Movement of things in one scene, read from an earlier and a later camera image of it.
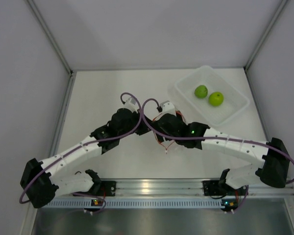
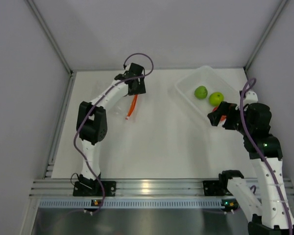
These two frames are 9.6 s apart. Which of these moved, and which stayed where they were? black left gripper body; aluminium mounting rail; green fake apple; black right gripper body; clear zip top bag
Moved: black left gripper body; clear zip top bag; black right gripper body
Stayed: aluminium mounting rail; green fake apple
